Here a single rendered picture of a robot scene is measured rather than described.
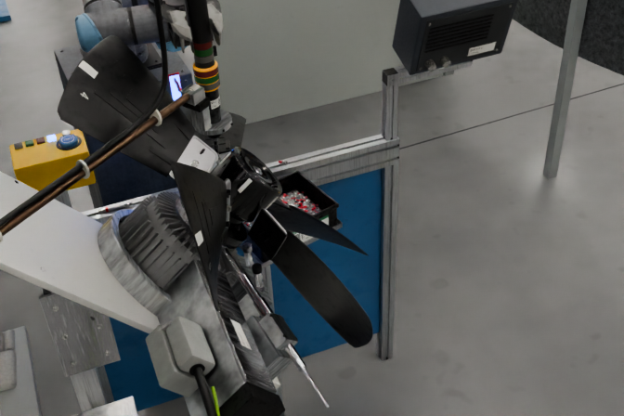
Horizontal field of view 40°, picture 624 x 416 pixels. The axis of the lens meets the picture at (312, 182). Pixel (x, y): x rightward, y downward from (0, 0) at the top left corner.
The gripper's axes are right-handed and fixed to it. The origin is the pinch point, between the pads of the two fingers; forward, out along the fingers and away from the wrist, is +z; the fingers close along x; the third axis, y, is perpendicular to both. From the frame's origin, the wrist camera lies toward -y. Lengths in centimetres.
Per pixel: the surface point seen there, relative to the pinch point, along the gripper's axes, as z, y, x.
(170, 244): 12.8, 32.2, 13.3
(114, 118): 1.6, 11.8, 17.1
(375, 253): -39, 102, -50
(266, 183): 11.7, 25.3, -5.0
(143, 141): 3.2, 16.6, 13.4
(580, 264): -50, 148, -135
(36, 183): -34, 46, 34
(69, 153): -35, 41, 25
